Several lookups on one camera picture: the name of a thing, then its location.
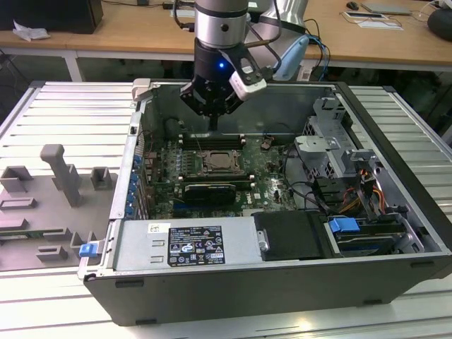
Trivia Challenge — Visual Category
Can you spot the black RAM slot bank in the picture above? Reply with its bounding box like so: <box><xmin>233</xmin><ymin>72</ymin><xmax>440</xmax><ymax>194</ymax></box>
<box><xmin>180</xmin><ymin>133</ymin><xmax>246</xmax><ymax>151</ymax></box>
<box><xmin>178</xmin><ymin>174</ymin><xmax>257</xmax><ymax>184</ymax></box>

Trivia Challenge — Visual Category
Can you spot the hard disk in blue carrier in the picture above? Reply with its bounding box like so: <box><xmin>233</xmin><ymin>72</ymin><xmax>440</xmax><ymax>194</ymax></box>
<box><xmin>326</xmin><ymin>217</ymin><xmax>407</xmax><ymax>257</ymax></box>

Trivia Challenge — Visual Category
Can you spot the orange yellow wire bundle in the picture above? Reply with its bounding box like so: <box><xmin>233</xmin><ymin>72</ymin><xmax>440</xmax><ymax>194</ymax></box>
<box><xmin>338</xmin><ymin>168</ymin><xmax>386</xmax><ymax>215</ymax></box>

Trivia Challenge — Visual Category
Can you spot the black plastic shroud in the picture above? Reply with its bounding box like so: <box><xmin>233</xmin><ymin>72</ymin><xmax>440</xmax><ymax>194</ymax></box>
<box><xmin>253</xmin><ymin>210</ymin><xmax>333</xmax><ymax>263</ymax></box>

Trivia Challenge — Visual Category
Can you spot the CPU socket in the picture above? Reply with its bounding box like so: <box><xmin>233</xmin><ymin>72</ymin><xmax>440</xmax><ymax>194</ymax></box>
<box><xmin>199</xmin><ymin>148</ymin><xmax>246</xmax><ymax>177</ymax></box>

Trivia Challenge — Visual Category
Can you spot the white flat device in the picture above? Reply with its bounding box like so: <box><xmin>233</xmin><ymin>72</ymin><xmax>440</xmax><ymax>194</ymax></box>
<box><xmin>343</xmin><ymin>11</ymin><xmax>386</xmax><ymax>20</ymax></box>

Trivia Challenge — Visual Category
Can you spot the silver drive cage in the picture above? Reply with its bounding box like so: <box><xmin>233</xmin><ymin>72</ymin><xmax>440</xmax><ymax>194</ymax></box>
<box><xmin>294</xmin><ymin>95</ymin><xmax>355</xmax><ymax>182</ymax></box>

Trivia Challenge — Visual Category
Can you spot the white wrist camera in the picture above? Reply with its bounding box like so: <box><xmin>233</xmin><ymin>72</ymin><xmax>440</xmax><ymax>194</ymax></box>
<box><xmin>217</xmin><ymin>47</ymin><xmax>268</xmax><ymax>104</ymax></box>

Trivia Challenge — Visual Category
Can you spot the black round object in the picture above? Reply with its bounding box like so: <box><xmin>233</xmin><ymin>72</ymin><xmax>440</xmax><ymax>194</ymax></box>
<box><xmin>427</xmin><ymin>8</ymin><xmax>452</xmax><ymax>42</ymax></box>

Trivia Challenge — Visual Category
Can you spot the green RAM stick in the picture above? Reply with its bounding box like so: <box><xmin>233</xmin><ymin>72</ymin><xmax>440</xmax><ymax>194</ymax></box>
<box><xmin>0</xmin><ymin>230</ymin><xmax>66</xmax><ymax>238</ymax></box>

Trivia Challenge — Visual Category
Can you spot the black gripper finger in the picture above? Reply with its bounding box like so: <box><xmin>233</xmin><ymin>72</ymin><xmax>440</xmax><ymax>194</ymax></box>
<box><xmin>214</xmin><ymin>92</ymin><xmax>245</xmax><ymax>131</ymax></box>
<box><xmin>179</xmin><ymin>81</ymin><xmax>216</xmax><ymax>131</ymax></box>

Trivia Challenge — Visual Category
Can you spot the grey flat laptop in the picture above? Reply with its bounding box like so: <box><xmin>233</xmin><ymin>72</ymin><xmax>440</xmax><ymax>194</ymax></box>
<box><xmin>361</xmin><ymin>0</ymin><xmax>414</xmax><ymax>16</ymax></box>

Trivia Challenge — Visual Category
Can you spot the black open PC case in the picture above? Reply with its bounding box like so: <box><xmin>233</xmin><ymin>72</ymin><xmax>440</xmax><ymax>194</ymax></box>
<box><xmin>76</xmin><ymin>78</ymin><xmax>452</xmax><ymax>328</ymax></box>

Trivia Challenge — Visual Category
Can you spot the silver square CPU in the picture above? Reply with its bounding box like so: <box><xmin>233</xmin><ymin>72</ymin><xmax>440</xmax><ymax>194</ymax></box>
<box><xmin>207</xmin><ymin>150</ymin><xmax>231</xmax><ymax>170</ymax></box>

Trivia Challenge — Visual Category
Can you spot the black box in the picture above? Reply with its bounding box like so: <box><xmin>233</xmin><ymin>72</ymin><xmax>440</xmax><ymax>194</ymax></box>
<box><xmin>0</xmin><ymin>0</ymin><xmax>104</xmax><ymax>35</ymax></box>

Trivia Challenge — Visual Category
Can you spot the black internal cable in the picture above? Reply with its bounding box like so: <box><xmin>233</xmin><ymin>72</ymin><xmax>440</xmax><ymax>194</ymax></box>
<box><xmin>282</xmin><ymin>143</ymin><xmax>331</xmax><ymax>216</ymax></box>

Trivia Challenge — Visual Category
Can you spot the silver metal disk bay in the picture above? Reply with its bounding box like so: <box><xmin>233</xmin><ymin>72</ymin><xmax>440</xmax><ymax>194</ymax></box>
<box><xmin>323</xmin><ymin>210</ymin><xmax>427</xmax><ymax>258</ymax></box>

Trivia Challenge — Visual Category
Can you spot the metal socket cover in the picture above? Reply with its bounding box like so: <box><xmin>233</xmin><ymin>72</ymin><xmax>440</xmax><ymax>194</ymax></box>
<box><xmin>200</xmin><ymin>150</ymin><xmax>245</xmax><ymax>176</ymax></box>

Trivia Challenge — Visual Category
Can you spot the grey parts rack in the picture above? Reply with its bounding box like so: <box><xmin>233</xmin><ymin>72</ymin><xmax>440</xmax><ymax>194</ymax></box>
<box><xmin>0</xmin><ymin>143</ymin><xmax>119</xmax><ymax>273</ymax></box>

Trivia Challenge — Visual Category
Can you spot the wooden desk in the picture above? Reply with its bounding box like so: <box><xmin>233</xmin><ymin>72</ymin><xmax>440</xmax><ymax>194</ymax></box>
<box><xmin>0</xmin><ymin>0</ymin><xmax>452</xmax><ymax>71</ymax></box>

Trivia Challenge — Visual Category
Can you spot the white paper sheet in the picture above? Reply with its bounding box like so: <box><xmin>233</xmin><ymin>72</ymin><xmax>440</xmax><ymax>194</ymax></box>
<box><xmin>355</xmin><ymin>18</ymin><xmax>404</xmax><ymax>31</ymax></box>

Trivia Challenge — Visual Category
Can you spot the black graphics card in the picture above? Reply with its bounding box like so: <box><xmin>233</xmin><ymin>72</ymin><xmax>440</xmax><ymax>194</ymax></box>
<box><xmin>182</xmin><ymin>182</ymin><xmax>237</xmax><ymax>205</ymax></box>

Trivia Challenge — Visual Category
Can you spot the silver power supply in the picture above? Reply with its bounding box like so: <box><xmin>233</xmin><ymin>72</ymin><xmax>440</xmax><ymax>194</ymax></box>
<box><xmin>112</xmin><ymin>215</ymin><xmax>265</xmax><ymax>273</ymax></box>

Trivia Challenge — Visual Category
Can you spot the green motherboard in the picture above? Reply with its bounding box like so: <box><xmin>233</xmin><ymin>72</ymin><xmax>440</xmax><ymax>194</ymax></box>
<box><xmin>139</xmin><ymin>133</ymin><xmax>301</xmax><ymax>219</ymax></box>

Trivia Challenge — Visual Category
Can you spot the crumpled white paper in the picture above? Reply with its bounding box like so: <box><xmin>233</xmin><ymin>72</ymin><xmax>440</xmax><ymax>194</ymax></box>
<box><xmin>12</xmin><ymin>19</ymin><xmax>50</xmax><ymax>42</ymax></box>

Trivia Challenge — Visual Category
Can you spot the blue cable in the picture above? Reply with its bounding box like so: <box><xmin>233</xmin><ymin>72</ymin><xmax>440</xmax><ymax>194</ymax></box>
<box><xmin>306</xmin><ymin>33</ymin><xmax>328</xmax><ymax>83</ymax></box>

